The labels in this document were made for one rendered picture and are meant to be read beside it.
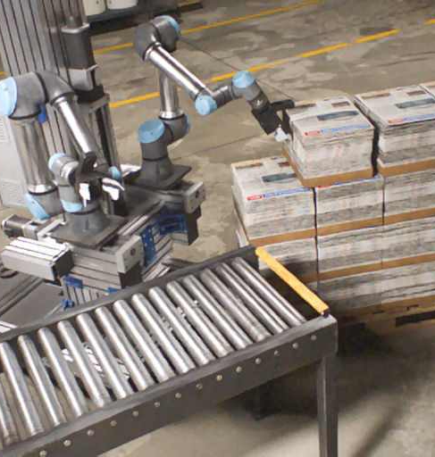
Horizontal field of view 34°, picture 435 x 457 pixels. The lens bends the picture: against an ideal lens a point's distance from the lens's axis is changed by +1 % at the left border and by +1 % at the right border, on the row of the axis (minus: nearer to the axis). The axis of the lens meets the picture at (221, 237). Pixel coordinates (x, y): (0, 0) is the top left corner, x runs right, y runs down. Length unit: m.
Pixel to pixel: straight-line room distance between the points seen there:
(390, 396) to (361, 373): 0.18
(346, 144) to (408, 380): 1.07
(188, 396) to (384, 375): 1.34
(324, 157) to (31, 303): 1.61
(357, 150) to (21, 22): 1.36
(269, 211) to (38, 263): 0.94
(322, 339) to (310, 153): 0.89
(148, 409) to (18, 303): 1.68
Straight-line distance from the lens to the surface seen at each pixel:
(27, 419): 2.08
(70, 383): 2.14
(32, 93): 2.52
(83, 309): 2.41
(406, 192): 3.05
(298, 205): 2.89
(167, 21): 3.03
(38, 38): 2.78
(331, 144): 2.83
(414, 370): 3.26
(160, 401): 2.04
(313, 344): 2.22
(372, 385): 3.18
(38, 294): 3.62
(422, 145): 2.97
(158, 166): 3.10
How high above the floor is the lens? 2.18
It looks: 31 degrees down
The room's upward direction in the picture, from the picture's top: 6 degrees counter-clockwise
